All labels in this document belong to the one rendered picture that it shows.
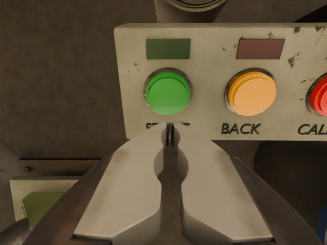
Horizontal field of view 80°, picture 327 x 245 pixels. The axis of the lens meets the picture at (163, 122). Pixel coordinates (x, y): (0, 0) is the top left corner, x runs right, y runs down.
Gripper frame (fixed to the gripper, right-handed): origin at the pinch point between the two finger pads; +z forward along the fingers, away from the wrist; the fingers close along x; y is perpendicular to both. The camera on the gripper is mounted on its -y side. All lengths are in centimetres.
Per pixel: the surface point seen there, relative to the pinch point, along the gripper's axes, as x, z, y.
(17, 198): -56, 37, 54
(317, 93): 12.9, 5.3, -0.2
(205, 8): 4.5, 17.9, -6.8
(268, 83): 8.3, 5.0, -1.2
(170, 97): 0.1, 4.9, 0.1
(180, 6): 1.4, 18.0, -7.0
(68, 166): -41, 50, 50
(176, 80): 0.6, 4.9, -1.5
